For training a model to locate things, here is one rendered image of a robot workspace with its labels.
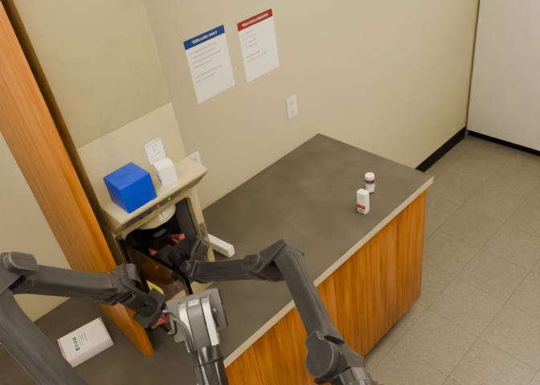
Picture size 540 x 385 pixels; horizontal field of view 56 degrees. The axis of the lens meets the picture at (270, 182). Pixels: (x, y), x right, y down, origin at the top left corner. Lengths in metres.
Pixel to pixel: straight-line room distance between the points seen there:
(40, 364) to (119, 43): 0.83
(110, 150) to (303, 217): 1.00
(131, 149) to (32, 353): 0.71
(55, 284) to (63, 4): 0.66
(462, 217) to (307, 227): 1.73
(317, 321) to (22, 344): 0.59
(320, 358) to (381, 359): 1.80
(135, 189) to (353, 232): 1.00
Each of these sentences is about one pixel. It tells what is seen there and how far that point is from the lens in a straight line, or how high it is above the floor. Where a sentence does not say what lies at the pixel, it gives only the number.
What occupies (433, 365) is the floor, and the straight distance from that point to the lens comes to 2.88.
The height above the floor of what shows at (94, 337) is 0.98.
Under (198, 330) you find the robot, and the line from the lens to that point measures 0.84.
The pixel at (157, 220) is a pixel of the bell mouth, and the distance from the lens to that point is 1.74.
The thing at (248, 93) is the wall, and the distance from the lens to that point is 2.39.
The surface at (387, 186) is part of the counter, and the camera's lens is 2.37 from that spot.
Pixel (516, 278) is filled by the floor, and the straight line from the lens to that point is 3.35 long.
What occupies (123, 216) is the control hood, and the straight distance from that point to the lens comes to 1.50.
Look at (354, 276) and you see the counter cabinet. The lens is 2.26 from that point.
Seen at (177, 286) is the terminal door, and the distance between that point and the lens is 1.50.
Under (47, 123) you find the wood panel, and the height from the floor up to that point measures 1.85.
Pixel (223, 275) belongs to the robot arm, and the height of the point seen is 1.30.
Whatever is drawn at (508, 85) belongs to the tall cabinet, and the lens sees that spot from 4.17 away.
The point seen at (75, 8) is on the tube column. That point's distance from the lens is 1.40.
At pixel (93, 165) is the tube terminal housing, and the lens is 1.52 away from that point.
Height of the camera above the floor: 2.37
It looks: 35 degrees down
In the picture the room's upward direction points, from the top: 10 degrees counter-clockwise
